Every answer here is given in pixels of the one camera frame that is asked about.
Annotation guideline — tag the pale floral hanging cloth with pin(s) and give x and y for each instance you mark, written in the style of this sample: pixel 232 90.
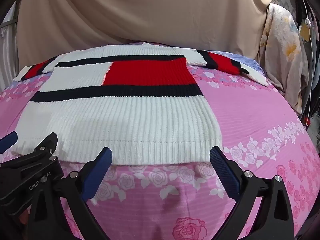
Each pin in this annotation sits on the pale floral hanging cloth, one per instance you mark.
pixel 280 55

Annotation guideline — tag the pink floral bed sheet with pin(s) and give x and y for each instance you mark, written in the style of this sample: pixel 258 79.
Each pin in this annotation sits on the pink floral bed sheet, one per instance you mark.
pixel 250 110

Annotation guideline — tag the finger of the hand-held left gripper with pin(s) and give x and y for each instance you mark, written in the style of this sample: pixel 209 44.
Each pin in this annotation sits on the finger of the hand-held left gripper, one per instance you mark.
pixel 46 143
pixel 8 140

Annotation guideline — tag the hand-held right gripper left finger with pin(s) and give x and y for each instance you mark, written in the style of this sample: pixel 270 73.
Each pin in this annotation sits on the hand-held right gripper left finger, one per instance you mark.
pixel 98 170

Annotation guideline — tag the white red navy knit sweater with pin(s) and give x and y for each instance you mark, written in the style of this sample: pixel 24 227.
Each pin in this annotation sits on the white red navy knit sweater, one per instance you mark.
pixel 125 120

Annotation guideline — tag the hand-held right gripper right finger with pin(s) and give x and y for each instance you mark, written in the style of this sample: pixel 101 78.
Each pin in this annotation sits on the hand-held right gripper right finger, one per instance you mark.
pixel 223 172

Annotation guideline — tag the dark hanging clothes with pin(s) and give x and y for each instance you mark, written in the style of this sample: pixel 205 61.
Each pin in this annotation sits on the dark hanging clothes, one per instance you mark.
pixel 315 2

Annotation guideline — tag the yellow tag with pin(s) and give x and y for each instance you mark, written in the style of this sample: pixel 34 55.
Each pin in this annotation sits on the yellow tag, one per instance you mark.
pixel 305 32

